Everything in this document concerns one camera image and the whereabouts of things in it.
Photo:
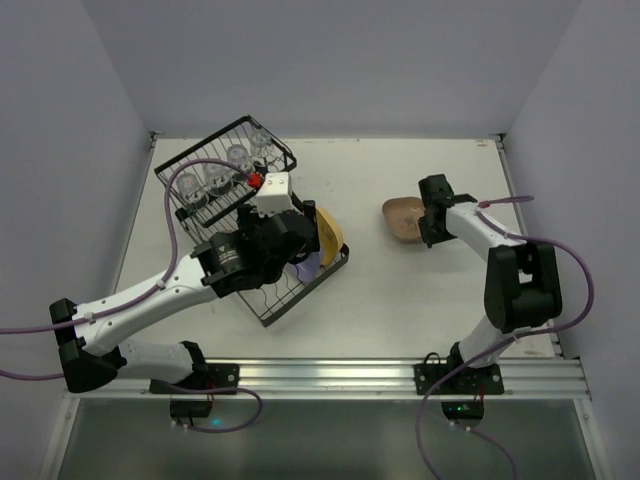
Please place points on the clear glass cup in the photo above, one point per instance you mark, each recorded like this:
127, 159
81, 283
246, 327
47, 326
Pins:
261, 143
218, 179
191, 191
238, 155

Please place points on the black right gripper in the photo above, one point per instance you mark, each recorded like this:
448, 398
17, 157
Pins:
431, 220

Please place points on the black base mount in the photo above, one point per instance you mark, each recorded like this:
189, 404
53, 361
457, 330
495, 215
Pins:
221, 377
464, 394

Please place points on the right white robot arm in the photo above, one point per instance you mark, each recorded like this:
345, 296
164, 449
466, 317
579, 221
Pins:
522, 288

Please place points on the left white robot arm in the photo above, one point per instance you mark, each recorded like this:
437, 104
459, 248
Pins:
96, 342

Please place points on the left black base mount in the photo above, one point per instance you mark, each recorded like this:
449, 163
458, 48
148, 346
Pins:
221, 377

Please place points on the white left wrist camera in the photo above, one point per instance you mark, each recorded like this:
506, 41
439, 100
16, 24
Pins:
274, 196

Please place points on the brown panda square plate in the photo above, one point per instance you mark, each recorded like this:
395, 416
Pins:
402, 215

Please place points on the purple square plate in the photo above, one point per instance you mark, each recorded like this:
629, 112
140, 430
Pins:
306, 270

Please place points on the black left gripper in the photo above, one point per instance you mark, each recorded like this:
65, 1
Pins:
304, 229

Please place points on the aluminium mounting rail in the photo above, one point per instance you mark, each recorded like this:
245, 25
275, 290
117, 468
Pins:
393, 379

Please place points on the black wire dish rack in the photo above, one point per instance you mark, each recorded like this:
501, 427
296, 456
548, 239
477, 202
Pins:
268, 303

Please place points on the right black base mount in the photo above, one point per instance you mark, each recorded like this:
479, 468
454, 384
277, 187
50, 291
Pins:
464, 394

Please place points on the yellow square plate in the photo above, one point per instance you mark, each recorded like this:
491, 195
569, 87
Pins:
330, 235

